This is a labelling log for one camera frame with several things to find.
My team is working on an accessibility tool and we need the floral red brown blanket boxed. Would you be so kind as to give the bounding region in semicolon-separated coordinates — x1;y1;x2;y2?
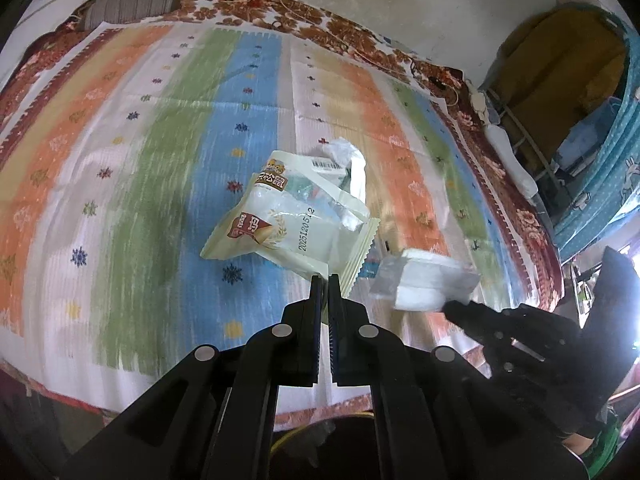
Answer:
0;0;566;434

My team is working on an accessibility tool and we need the mustard hanging garment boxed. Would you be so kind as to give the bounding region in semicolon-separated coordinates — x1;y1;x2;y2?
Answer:
489;4;627;158

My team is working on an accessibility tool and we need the person right hand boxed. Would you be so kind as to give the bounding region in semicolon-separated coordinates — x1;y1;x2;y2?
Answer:
562;434;594;456

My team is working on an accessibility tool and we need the striped colourful bed mat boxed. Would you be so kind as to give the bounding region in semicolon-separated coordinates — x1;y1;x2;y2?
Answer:
0;22;539;403

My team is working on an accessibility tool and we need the gold rimmed trash can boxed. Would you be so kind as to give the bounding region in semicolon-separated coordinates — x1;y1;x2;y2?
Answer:
268;412;382;480

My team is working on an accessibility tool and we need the cream snack wrapper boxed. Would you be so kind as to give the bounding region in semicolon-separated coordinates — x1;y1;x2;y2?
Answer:
201;151;380;297

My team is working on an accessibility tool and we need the grey striped pillow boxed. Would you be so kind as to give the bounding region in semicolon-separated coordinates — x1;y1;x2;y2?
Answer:
78;0;180;32

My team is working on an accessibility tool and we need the blue patterned hanging cloth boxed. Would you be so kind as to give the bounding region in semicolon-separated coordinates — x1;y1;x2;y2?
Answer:
554;11;639;262

